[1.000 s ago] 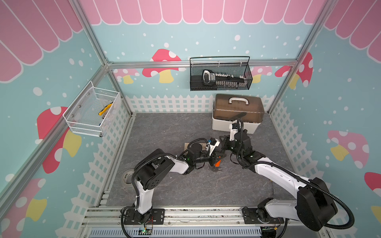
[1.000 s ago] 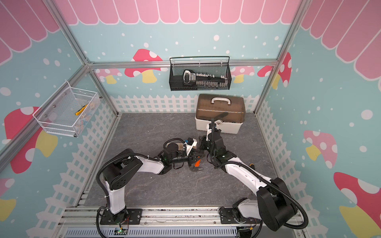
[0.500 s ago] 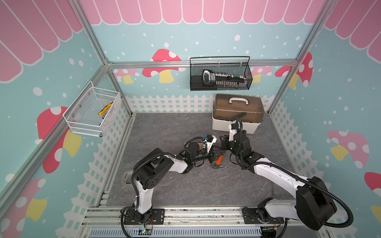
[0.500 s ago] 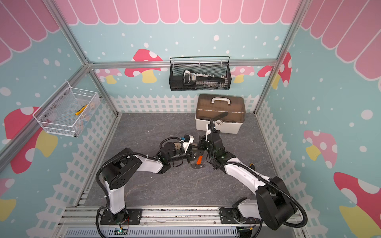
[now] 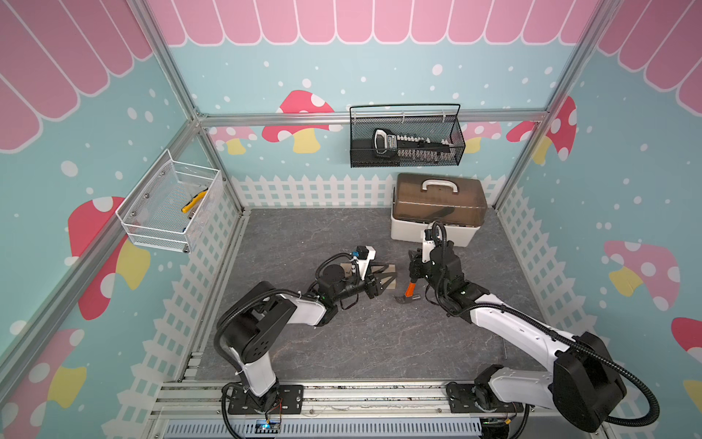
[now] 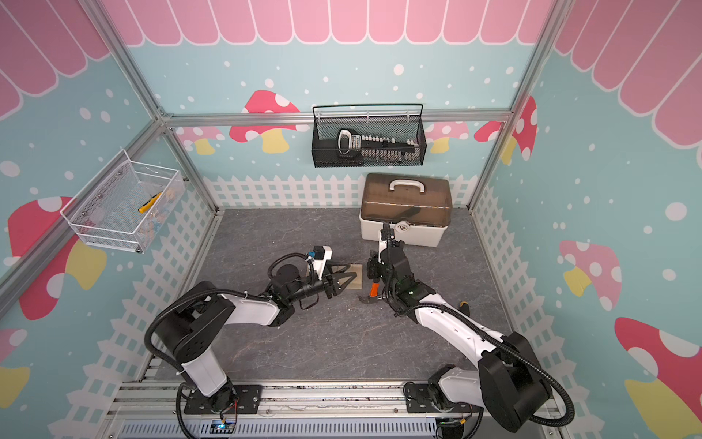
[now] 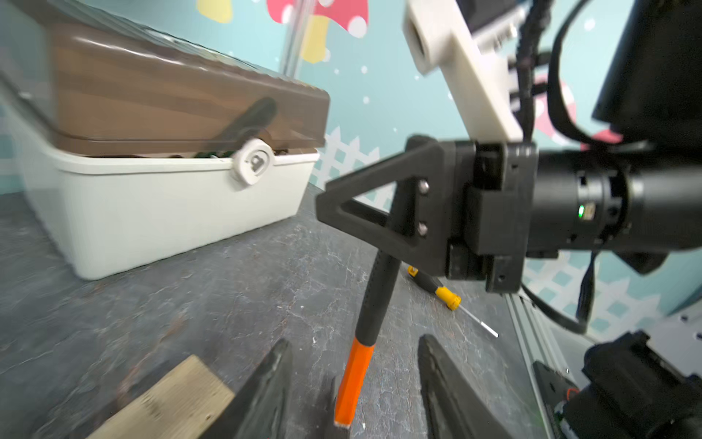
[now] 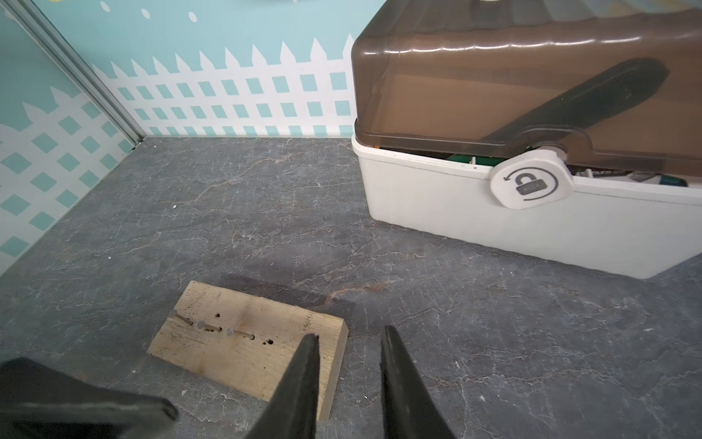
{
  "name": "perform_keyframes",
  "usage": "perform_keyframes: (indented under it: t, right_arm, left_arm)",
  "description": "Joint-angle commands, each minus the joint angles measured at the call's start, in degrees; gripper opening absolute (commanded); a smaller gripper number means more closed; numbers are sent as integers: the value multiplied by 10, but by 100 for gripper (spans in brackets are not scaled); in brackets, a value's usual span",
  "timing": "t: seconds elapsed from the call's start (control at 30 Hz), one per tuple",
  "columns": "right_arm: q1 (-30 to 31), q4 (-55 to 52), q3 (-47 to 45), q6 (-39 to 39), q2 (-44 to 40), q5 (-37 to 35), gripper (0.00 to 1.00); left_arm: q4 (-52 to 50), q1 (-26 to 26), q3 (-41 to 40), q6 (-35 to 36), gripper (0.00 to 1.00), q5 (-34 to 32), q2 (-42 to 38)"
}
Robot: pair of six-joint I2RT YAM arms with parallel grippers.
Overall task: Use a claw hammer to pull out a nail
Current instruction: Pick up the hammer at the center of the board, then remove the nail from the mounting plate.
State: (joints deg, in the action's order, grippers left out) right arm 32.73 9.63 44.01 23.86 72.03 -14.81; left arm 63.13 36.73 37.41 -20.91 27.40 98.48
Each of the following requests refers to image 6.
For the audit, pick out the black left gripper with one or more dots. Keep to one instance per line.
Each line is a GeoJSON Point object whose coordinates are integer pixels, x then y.
{"type": "Point", "coordinates": [333, 287]}

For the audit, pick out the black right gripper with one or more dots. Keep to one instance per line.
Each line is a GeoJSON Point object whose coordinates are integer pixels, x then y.
{"type": "Point", "coordinates": [374, 262]}

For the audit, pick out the wooden block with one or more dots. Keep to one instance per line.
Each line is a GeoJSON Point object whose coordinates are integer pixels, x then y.
{"type": "Point", "coordinates": [354, 281]}

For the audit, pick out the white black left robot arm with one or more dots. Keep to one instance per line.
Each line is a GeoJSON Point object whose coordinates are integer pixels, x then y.
{"type": "Point", "coordinates": [182, 334]}

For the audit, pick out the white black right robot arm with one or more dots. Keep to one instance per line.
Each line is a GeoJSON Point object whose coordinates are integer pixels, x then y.
{"type": "Point", "coordinates": [509, 381]}

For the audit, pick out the white storage box brown lid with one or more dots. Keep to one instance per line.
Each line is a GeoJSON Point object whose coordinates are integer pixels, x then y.
{"type": "Point", "coordinates": [418, 209]}

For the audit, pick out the socket set in black basket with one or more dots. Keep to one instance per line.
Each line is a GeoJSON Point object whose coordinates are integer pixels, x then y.
{"type": "Point", "coordinates": [370, 150]}

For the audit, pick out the small green circuit board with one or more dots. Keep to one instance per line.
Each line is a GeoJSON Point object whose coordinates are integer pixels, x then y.
{"type": "Point", "coordinates": [223, 427]}

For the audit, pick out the yellow tool in white basket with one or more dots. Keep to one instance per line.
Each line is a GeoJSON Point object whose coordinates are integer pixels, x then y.
{"type": "Point", "coordinates": [149, 204]}

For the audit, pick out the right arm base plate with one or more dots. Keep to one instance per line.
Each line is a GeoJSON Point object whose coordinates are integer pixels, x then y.
{"type": "Point", "coordinates": [422, 397]}

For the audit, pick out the black wire mesh basket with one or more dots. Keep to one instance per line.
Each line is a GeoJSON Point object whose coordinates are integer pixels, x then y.
{"type": "Point", "coordinates": [400, 121]}

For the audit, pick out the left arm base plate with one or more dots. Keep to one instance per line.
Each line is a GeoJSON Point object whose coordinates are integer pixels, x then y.
{"type": "Point", "coordinates": [230, 400]}

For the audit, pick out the aluminium front rail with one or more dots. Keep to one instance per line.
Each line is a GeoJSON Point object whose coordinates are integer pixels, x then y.
{"type": "Point", "coordinates": [279, 399]}

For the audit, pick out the white wire mesh basket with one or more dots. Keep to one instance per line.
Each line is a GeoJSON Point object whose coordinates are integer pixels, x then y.
{"type": "Point", "coordinates": [105, 213]}

